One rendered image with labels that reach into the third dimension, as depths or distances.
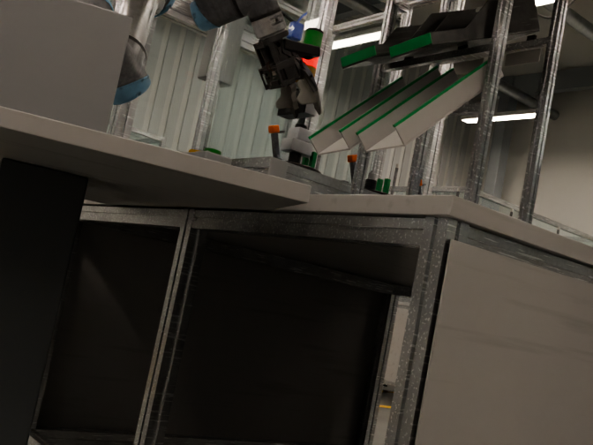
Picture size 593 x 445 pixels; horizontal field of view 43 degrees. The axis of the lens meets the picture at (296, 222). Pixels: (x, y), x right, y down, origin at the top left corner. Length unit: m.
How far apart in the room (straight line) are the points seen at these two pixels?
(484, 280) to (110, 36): 0.85
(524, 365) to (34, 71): 1.01
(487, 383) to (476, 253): 0.19
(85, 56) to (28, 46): 0.10
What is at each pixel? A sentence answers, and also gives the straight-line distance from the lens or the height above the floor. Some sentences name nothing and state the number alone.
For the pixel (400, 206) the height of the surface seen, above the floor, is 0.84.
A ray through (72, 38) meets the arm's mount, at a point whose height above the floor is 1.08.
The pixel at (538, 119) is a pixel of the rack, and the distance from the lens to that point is 1.63.
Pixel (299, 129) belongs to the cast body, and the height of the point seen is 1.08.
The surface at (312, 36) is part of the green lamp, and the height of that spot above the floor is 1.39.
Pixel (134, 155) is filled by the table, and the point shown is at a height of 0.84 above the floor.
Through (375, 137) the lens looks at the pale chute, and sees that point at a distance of 1.51.
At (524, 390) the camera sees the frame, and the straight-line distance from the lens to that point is 1.25.
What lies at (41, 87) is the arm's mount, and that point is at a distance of 1.52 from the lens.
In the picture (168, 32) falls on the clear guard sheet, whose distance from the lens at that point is 3.21.
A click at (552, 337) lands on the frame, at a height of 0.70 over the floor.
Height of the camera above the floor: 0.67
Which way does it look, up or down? 6 degrees up
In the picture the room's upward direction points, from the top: 11 degrees clockwise
